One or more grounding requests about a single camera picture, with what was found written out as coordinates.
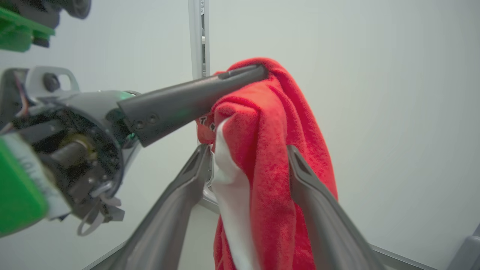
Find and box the grey left gripper green band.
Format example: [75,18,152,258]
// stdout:
[0,64,269,238]

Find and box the red garment with white lining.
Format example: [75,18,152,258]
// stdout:
[196,57,339,270]

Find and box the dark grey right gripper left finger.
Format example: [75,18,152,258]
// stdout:
[90,144,213,270]

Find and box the wrist camera on green bracket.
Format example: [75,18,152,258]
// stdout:
[0,0,92,52]

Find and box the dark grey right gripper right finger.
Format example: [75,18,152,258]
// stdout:
[286,145,385,270]

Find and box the white cable tie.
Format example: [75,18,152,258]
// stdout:
[77,193,125,237]

